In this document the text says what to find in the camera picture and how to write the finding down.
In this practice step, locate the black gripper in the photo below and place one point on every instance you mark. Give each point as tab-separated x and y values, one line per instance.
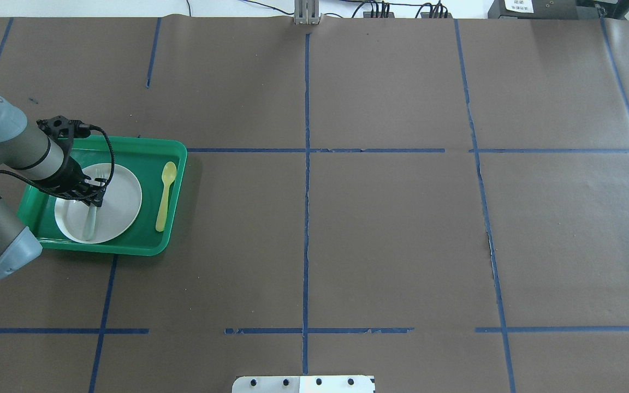
72	176

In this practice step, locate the white pedestal base plate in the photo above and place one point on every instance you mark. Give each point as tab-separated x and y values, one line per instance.
321	383

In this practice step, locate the black power strip left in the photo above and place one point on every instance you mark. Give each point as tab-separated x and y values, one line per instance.
378	10

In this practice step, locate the black power strip right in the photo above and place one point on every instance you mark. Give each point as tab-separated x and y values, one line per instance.
435	10

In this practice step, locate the white round plate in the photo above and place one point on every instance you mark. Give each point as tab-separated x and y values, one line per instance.
120	207

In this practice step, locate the green plastic tray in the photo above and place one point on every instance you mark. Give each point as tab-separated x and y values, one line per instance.
145	158

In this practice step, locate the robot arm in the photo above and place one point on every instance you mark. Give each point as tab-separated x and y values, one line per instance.
40	154

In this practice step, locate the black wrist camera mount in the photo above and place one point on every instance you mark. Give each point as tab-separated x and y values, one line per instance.
60	127

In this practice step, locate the black power strip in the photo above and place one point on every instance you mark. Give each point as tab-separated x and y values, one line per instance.
378	10
435	10

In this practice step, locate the yellow plastic spoon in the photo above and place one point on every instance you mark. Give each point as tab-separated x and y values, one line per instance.
168	176

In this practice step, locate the aluminium frame post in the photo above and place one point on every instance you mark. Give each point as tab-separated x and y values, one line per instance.
307	12

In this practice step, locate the pale translucent plastic fork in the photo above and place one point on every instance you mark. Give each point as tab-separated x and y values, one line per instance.
91	217

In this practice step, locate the black box with label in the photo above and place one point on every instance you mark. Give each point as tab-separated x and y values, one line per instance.
543	10

